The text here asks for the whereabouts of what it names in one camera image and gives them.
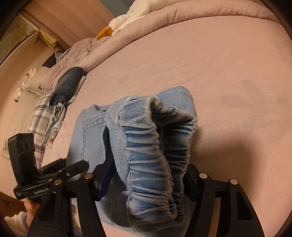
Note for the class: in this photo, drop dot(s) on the pink quilted duvet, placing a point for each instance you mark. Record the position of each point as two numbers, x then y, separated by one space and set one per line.
88 53

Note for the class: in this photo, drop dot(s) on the plaid checked cloth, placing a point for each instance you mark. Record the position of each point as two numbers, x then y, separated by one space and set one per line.
41 115

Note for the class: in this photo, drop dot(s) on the fluffy sleeve left forearm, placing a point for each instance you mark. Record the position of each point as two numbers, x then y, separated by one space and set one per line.
18 223

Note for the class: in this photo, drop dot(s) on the left hand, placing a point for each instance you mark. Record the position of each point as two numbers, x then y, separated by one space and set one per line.
31 208

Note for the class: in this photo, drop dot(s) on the dark navy folded garment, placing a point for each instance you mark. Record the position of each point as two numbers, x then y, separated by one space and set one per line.
66 86

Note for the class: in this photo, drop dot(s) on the pink pillow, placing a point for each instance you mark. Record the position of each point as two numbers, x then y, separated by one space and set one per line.
32 83

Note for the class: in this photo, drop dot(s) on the pale green folded cloth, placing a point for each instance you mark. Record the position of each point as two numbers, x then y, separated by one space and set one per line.
81 82

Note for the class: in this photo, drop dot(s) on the light blue denim pants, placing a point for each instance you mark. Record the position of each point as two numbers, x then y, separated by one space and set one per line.
150 138

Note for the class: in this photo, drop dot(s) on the grey crumpled garment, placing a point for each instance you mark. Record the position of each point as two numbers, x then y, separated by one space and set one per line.
54 125

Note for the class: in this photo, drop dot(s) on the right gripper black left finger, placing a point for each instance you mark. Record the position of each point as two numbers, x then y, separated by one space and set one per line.
55 216

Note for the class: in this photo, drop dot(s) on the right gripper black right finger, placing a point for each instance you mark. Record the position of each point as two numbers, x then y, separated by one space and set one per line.
237 216

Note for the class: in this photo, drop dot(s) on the white goose plush toy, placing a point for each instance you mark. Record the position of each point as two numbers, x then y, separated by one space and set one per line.
136 11

